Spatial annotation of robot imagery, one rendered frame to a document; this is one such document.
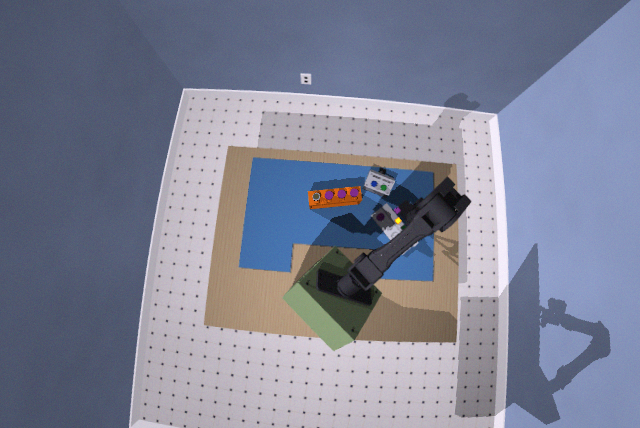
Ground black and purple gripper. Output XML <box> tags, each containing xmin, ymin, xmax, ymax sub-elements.
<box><xmin>394</xmin><ymin>200</ymin><xmax>414</xmax><ymax>225</ymax></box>

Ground white control panel with green and blue buttons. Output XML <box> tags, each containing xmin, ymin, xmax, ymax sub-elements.
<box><xmin>363</xmin><ymin>168</ymin><xmax>395</xmax><ymax>198</ymax></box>

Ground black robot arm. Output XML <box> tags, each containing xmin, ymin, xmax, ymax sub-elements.
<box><xmin>316</xmin><ymin>177</ymin><xmax>472</xmax><ymax>306</ymax></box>

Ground blue flat mat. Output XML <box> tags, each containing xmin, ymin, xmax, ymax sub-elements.
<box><xmin>239</xmin><ymin>158</ymin><xmax>434</xmax><ymax>281</ymax></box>

